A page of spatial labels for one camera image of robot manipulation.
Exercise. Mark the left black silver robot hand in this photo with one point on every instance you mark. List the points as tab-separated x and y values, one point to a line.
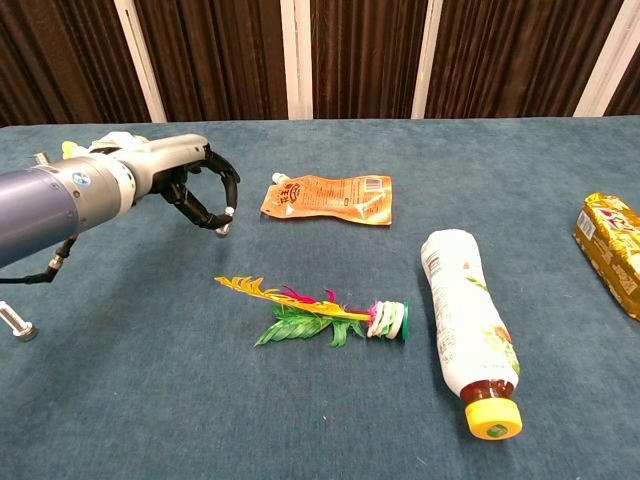
165	155

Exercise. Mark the black white yellow plush toy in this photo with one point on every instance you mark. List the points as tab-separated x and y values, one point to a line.
117	137

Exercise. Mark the dark brown curtain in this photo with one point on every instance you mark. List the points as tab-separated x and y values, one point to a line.
225	50

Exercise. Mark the orange sauce spout pouch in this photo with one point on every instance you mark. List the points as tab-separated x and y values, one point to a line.
325	200

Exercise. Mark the colourful feather shuttlecock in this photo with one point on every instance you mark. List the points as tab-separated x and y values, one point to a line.
385	320

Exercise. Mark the blue felt table cover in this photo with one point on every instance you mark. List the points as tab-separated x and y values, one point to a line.
300	425

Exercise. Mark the white label bottle yellow cap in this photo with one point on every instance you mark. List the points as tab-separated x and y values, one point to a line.
465	310

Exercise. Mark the golden snack package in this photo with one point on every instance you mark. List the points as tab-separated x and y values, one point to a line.
615	250

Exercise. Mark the white frame post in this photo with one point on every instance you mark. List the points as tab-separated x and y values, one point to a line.
140	60
607	60
427	60
296	60

